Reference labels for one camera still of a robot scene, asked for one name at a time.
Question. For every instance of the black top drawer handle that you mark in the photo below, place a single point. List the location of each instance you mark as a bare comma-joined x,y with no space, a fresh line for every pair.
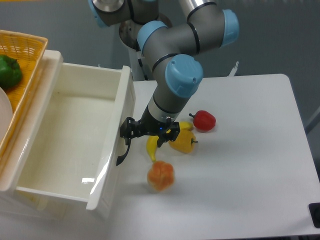
121,158

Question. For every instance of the black device at edge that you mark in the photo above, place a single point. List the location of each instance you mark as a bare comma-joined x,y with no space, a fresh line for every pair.
314,209

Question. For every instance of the yellow woven basket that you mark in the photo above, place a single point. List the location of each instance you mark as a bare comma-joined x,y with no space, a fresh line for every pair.
26,52

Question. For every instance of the white table clamp bracket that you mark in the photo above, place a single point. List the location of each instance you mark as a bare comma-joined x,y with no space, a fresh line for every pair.
234,70

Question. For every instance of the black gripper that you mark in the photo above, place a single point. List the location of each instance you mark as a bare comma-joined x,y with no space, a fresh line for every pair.
167,131

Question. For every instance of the white drawer cabinet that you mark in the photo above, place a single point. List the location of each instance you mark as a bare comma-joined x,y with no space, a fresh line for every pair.
12,199

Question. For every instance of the green bell pepper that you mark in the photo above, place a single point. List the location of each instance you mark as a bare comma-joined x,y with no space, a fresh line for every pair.
10,72

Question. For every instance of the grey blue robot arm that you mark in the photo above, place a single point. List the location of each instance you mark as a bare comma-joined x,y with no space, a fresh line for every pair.
169,53

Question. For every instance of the yellow bell pepper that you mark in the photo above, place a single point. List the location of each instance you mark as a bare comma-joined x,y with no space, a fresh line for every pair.
185,142

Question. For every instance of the red bell pepper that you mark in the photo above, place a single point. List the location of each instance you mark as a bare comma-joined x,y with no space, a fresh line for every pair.
203,120

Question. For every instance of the white plate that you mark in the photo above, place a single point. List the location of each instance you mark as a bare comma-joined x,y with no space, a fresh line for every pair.
6,113

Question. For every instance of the yellow banana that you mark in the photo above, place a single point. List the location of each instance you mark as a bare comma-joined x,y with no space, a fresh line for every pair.
151,144

